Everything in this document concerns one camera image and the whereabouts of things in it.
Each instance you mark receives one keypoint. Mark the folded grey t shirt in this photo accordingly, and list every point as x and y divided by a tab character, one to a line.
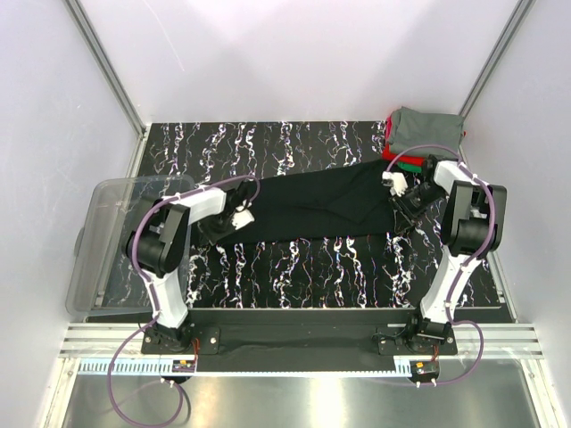
426	129

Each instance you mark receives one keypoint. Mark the clear plastic bin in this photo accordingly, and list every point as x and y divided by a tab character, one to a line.
103	282

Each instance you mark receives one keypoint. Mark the right aluminium corner post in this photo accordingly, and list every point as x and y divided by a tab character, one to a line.
508	33

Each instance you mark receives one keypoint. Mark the aluminium frame rail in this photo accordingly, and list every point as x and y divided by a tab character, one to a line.
496	340

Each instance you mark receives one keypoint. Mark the black marble pattern mat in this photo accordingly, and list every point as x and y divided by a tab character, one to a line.
376	271

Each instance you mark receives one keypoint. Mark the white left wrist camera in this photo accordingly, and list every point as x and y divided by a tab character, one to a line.
241	217

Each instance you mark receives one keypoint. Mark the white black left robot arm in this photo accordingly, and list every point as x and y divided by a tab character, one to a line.
159	241

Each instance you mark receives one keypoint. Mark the black t shirt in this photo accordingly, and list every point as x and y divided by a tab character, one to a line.
339	202

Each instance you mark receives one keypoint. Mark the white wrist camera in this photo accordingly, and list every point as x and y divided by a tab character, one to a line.
396	182
241	217

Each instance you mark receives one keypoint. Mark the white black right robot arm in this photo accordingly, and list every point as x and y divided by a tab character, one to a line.
471	228

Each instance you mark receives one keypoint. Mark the aluminium corner post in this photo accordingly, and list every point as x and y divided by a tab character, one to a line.
86	29
508	33

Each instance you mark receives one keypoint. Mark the folded green t shirt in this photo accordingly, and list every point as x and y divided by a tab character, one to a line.
410	168

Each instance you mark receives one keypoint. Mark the left aluminium corner post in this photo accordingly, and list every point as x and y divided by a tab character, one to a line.
86	29

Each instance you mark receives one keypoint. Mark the white slotted cable duct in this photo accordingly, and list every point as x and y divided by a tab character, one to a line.
131	366

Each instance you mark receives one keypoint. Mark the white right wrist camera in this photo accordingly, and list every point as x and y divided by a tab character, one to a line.
396	182

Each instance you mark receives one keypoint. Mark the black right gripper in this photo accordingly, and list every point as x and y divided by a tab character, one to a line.
405	210

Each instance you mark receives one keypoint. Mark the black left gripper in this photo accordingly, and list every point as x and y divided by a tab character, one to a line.
219	228

